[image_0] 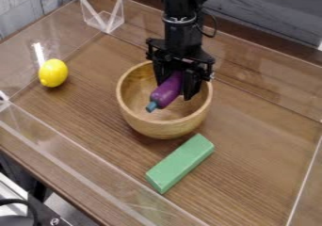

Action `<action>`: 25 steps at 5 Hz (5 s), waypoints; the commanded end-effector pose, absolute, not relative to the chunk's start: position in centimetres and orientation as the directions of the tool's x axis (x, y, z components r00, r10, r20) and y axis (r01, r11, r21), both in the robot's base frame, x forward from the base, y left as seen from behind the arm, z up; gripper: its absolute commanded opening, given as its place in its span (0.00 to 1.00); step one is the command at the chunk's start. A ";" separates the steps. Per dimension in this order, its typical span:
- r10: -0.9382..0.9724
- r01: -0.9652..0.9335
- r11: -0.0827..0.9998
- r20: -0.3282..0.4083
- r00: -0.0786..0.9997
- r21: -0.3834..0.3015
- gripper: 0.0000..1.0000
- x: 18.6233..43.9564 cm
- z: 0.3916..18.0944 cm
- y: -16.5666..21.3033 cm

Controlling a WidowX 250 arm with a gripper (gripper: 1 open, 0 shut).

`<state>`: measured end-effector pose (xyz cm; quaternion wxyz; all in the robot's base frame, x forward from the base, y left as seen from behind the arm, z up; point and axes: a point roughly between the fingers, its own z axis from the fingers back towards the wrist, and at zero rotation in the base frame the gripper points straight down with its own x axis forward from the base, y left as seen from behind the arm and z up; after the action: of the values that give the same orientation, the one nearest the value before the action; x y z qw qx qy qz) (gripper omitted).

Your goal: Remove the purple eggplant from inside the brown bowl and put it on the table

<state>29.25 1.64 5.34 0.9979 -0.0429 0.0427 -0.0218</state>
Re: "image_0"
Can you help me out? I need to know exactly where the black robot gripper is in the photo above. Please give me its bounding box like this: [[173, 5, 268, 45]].
[[145, 16, 215, 101]]

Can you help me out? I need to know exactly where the purple toy eggplant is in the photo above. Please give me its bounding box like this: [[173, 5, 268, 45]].
[[145, 72, 183, 113]]

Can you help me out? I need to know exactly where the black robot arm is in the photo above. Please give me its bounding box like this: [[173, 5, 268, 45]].
[[145, 0, 215, 100]]

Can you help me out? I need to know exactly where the brown wooden bowl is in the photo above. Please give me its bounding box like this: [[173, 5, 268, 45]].
[[116, 60, 212, 139]]

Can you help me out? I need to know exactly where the yellow toy lemon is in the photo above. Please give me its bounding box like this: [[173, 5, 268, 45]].
[[37, 58, 68, 88]]

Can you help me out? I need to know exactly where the green rectangular block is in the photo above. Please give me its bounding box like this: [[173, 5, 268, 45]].
[[144, 134, 215, 194]]

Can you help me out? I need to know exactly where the clear acrylic corner bracket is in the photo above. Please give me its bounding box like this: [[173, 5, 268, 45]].
[[79, 0, 124, 34]]

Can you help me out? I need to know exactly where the clear acrylic tray wall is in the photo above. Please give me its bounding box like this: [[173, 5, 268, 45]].
[[0, 91, 208, 226]]

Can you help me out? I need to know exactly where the black cable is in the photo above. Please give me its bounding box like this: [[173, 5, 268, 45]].
[[0, 199, 45, 226]]

